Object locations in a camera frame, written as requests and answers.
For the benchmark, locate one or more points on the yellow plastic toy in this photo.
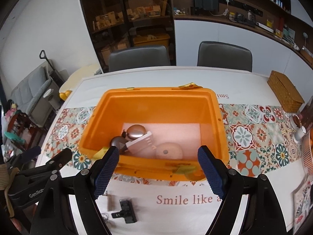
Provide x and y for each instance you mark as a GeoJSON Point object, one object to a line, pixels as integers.
{"type": "Point", "coordinates": [65, 95]}

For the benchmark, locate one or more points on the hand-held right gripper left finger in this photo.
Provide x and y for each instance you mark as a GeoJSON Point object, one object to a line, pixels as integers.
{"type": "Point", "coordinates": [106, 173]}

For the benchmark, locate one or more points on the cream chair back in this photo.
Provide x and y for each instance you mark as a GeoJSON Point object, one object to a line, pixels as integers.
{"type": "Point", "coordinates": [80, 76]}

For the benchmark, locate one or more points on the teal toy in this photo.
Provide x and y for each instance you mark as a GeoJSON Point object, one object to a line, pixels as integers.
{"type": "Point", "coordinates": [14, 137]}

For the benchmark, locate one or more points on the orange plastic crate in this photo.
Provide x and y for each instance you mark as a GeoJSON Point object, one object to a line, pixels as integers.
{"type": "Point", "coordinates": [156, 102]}

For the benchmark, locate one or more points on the wooden wall shelf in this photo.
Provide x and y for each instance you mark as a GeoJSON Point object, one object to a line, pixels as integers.
{"type": "Point", "coordinates": [256, 27]}

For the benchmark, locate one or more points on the white battery charger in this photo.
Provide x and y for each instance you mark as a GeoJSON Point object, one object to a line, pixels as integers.
{"type": "Point", "coordinates": [141, 143]}

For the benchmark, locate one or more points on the black clip device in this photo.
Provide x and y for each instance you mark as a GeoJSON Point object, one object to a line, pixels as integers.
{"type": "Point", "coordinates": [127, 210]}

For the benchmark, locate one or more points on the dried flowers in vase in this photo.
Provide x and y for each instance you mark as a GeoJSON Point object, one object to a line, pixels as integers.
{"type": "Point", "coordinates": [308, 112]}

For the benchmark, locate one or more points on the patterned table runner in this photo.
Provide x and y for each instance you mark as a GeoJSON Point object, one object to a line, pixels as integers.
{"type": "Point", "coordinates": [247, 137]}

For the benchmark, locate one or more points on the black upright vacuum cleaner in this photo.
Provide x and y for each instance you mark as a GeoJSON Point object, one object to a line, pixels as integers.
{"type": "Point", "coordinates": [57, 76]}

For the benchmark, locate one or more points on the pink toy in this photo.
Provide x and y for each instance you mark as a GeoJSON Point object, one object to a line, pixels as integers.
{"type": "Point", "coordinates": [9, 113]}

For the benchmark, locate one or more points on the wooden high chair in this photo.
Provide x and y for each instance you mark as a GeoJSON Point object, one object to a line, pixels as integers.
{"type": "Point", "coordinates": [31, 132]}

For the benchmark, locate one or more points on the yellow plastic bin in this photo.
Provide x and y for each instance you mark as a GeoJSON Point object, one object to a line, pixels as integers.
{"type": "Point", "coordinates": [151, 40]}

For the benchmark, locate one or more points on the white cup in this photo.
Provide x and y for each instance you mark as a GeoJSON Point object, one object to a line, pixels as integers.
{"type": "Point", "coordinates": [298, 134]}

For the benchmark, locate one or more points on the grey sofa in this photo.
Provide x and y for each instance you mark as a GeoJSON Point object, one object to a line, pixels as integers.
{"type": "Point", "coordinates": [31, 88]}

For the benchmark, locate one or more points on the woven wicker box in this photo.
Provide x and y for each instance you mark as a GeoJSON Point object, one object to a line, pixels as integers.
{"type": "Point", "coordinates": [285, 90]}

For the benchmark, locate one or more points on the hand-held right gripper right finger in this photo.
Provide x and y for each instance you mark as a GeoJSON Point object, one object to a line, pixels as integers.
{"type": "Point", "coordinates": [212, 173]}

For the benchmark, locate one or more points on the white fruit basket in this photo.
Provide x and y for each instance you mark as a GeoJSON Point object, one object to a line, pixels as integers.
{"type": "Point", "coordinates": [308, 156]}

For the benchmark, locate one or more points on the floral printed mat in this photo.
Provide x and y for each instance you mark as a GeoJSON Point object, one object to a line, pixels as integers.
{"type": "Point", "coordinates": [302, 200]}

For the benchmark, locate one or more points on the cream round mouse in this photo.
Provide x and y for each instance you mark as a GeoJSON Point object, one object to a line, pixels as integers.
{"type": "Point", "coordinates": [171, 151]}

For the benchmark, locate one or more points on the grey dining chair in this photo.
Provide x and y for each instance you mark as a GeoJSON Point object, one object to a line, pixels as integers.
{"type": "Point", "coordinates": [139, 58]}
{"type": "Point", "coordinates": [225, 56]}

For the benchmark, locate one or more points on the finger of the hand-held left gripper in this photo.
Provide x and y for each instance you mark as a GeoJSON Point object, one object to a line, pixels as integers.
{"type": "Point", "coordinates": [29, 154]}
{"type": "Point", "coordinates": [61, 158]}

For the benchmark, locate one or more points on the dark wooden cabinet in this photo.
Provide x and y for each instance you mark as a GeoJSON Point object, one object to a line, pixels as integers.
{"type": "Point", "coordinates": [110, 9]}

